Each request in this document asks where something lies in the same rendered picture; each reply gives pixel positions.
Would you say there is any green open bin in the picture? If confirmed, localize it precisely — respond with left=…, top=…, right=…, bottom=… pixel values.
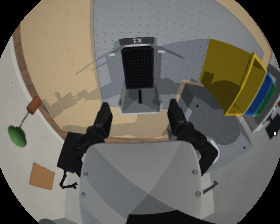
left=254, top=82, right=276, bottom=115

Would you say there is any blue bin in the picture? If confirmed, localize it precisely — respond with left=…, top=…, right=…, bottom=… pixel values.
left=243, top=71, right=273, bottom=115

